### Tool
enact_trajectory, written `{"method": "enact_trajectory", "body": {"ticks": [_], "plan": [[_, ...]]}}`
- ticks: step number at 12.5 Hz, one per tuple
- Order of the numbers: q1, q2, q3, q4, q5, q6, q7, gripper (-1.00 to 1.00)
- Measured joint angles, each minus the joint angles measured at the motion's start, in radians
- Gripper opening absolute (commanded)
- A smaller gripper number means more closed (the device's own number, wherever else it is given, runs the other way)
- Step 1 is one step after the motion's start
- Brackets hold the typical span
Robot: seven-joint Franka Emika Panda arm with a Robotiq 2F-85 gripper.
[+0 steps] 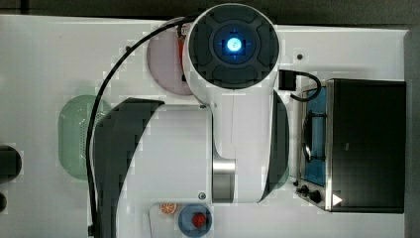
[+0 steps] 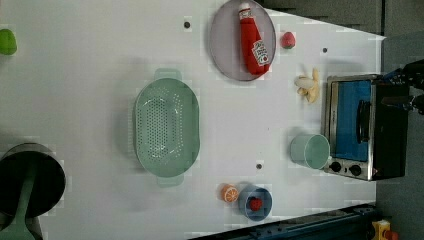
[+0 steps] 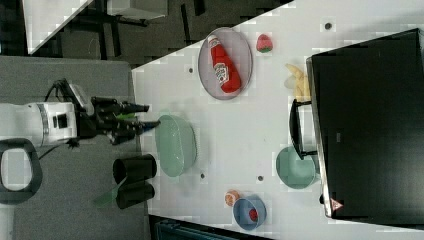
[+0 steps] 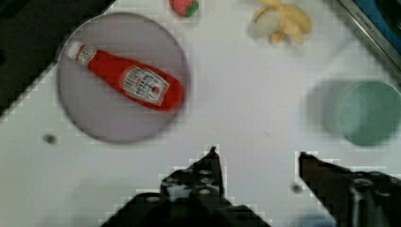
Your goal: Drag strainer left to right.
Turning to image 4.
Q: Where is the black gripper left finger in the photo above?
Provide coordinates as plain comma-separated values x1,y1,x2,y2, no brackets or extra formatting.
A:
100,148,270,227

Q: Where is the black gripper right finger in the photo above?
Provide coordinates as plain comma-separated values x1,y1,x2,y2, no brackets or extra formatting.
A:
298,152,401,227

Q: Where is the red ketchup bottle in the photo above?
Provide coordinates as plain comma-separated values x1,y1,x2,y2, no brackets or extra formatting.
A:
66,42,184,112

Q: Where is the grey round plate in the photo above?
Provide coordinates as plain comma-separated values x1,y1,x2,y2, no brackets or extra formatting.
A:
57,12,191,144

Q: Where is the black toaster oven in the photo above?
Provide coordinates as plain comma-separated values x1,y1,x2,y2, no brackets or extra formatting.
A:
337,0,401,75

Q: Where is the red toy strawberry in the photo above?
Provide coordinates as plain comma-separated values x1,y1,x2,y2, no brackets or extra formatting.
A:
168,0,200,17

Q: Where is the peeled toy banana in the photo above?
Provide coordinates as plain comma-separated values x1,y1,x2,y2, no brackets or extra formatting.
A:
252,0,312,44

